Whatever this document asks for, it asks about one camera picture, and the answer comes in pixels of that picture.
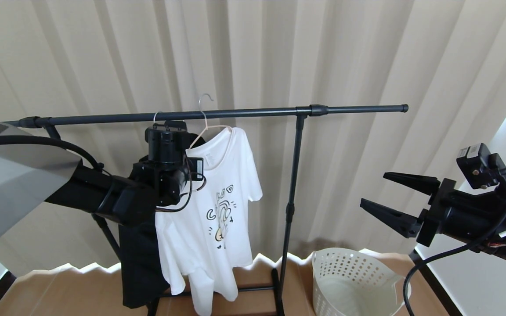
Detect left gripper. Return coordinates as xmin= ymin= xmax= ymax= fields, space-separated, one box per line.
xmin=184 ymin=157 xmax=205 ymax=183

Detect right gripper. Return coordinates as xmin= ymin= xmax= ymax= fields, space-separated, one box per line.
xmin=359 ymin=172 xmax=506 ymax=249

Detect white garment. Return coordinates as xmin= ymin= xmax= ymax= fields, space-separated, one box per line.
xmin=154 ymin=126 xmax=264 ymax=316

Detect black shorts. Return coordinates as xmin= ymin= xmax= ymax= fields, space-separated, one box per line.
xmin=118 ymin=130 xmax=207 ymax=309

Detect white laundry basket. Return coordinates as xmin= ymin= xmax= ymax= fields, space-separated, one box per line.
xmin=311 ymin=248 xmax=412 ymax=316

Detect black clothes rack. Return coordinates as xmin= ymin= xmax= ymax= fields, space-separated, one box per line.
xmin=5 ymin=104 xmax=409 ymax=316

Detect beige curtain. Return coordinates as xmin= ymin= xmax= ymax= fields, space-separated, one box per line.
xmin=0 ymin=0 xmax=506 ymax=278

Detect black cable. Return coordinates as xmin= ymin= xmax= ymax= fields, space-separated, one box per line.
xmin=0 ymin=135 xmax=105 ymax=172
xmin=155 ymin=166 xmax=195 ymax=214
xmin=402 ymin=193 xmax=506 ymax=316

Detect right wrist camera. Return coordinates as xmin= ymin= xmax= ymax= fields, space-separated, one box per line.
xmin=456 ymin=142 xmax=506 ymax=203

